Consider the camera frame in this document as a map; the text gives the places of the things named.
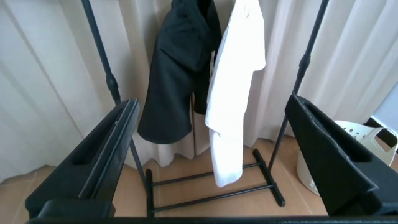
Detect black clothes rack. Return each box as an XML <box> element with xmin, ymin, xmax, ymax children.
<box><xmin>80</xmin><ymin>0</ymin><xmax>330</xmax><ymax>218</ymax></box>

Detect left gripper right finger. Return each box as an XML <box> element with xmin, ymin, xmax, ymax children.
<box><xmin>284</xmin><ymin>93</ymin><xmax>398</xmax><ymax>217</ymax></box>

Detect white laundry basket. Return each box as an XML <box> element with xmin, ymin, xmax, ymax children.
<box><xmin>296</xmin><ymin>120</ymin><xmax>398</xmax><ymax>196</ymax></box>

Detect white garment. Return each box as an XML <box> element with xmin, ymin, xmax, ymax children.
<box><xmin>205</xmin><ymin>0</ymin><xmax>267</xmax><ymax>189</ymax></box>

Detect black shorts with white cords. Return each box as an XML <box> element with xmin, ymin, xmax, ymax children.
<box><xmin>137</xmin><ymin>0</ymin><xmax>223</xmax><ymax>145</ymax></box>

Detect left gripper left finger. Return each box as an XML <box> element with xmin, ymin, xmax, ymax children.
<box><xmin>24</xmin><ymin>98</ymin><xmax>141</xmax><ymax>218</ymax></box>

